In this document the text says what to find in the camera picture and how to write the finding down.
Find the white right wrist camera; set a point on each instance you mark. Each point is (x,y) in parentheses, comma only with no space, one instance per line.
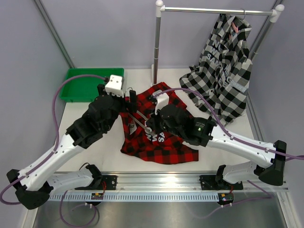
(161,101)

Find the metal clothes hanger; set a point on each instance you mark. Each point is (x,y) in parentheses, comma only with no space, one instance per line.
(139,119)

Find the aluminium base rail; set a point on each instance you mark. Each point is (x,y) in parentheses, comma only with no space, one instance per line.
(181,181)

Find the green plastic tray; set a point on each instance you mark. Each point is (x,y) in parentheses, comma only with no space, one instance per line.
(85,89)

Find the pink clothes hanger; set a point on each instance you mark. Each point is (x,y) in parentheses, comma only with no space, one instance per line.
(235,28)

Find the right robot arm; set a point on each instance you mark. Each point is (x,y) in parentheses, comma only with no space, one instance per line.
(266,161)

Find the black white plaid shirt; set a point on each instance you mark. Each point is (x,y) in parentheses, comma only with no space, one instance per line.
(224,68)

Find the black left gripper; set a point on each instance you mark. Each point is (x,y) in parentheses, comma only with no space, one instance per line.
(132,97)

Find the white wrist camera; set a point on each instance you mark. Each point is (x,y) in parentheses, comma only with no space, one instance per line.
(115,84)
(161,101)

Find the red black plaid shirt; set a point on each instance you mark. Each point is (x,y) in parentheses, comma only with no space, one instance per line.
(162,148)

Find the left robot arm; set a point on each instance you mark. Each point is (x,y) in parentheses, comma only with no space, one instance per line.
(36,183)

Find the white slotted cable duct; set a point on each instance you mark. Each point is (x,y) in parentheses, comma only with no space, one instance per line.
(78,196)

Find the metal clothes rack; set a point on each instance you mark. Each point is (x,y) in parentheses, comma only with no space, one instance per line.
(272,17)

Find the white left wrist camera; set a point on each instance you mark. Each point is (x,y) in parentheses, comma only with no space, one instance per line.
(115,84)

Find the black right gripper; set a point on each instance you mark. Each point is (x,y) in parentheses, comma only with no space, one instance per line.
(153,122)

